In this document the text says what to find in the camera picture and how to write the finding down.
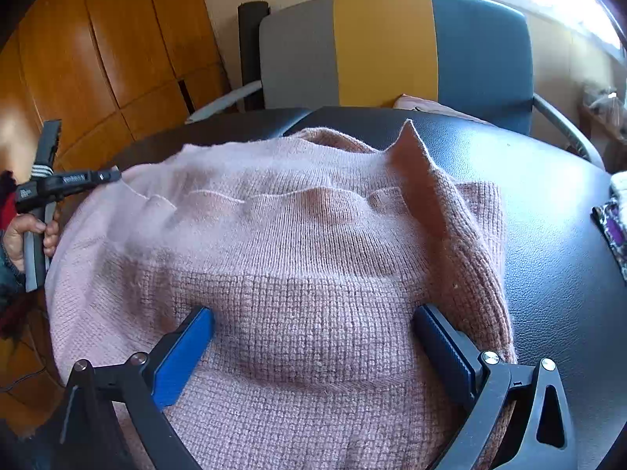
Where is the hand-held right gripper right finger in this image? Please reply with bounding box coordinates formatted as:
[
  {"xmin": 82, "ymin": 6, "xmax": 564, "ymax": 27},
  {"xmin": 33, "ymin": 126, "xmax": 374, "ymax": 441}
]
[{"xmin": 414, "ymin": 304, "xmax": 579, "ymax": 470}]

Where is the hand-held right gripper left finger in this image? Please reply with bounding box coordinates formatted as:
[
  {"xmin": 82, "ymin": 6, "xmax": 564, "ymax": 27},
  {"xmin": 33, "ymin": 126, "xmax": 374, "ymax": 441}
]
[{"xmin": 59, "ymin": 306, "xmax": 216, "ymax": 470}]

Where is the pink knit sweater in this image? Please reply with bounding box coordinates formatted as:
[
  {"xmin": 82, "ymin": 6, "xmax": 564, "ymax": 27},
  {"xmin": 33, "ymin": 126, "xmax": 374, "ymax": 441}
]
[{"xmin": 45, "ymin": 118, "xmax": 517, "ymax": 470}]

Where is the person's left hand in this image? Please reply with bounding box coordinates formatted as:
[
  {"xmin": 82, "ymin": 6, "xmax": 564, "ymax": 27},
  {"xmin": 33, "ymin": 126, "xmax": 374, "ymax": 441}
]
[{"xmin": 2, "ymin": 208, "xmax": 62, "ymax": 271}]

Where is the red striped garment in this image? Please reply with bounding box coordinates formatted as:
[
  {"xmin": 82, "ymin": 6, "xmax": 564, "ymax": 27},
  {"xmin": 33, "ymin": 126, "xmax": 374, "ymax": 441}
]
[{"xmin": 0, "ymin": 171, "xmax": 20, "ymax": 228}]

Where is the wooden wardrobe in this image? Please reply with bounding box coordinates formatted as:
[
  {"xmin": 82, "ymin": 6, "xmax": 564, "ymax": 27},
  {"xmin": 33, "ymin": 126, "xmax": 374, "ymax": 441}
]
[{"xmin": 0, "ymin": 0, "xmax": 233, "ymax": 177}]

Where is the leopard print garment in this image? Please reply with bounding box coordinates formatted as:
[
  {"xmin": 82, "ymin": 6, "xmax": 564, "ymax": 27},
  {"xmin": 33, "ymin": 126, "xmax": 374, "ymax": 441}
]
[{"xmin": 591, "ymin": 197, "xmax": 627, "ymax": 281}]

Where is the cream knit sweater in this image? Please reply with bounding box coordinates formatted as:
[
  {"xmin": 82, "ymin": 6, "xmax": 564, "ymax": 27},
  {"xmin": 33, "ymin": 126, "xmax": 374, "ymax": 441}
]
[{"xmin": 609, "ymin": 171, "xmax": 627, "ymax": 206}]

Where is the pink cat print pillow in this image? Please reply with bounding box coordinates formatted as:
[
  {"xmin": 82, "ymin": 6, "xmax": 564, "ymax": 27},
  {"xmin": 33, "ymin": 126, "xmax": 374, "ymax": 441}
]
[{"xmin": 393, "ymin": 94, "xmax": 491, "ymax": 125}]

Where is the wooden desk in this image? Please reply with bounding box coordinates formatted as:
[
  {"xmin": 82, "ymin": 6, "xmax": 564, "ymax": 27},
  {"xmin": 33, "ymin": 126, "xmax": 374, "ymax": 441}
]
[{"xmin": 578, "ymin": 103, "xmax": 627, "ymax": 157}]

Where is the grey yellow blue armchair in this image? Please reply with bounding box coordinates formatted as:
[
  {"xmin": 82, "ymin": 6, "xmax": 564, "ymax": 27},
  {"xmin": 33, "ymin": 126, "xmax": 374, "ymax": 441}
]
[{"xmin": 185, "ymin": 0, "xmax": 605, "ymax": 170}]

